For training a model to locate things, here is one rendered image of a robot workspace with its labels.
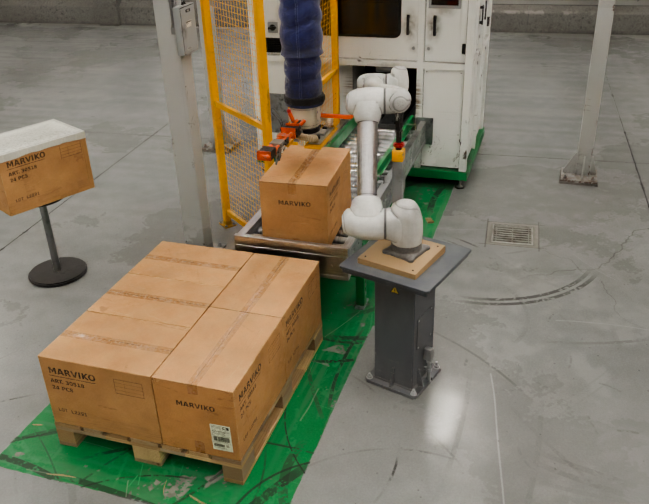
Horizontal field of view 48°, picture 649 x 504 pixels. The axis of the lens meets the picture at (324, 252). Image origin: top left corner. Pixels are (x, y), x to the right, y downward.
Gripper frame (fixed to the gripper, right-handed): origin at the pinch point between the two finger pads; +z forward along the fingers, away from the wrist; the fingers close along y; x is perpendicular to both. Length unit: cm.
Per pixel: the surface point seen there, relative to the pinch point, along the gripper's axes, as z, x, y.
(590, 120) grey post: 54, -115, 223
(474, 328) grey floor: 108, -55, -29
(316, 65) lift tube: -47, 41, -26
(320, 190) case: 16, 33, -52
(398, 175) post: 23.5, -0.7, -2.8
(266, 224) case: 40, 66, -53
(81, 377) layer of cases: 62, 108, -184
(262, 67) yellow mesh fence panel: -33, 91, 17
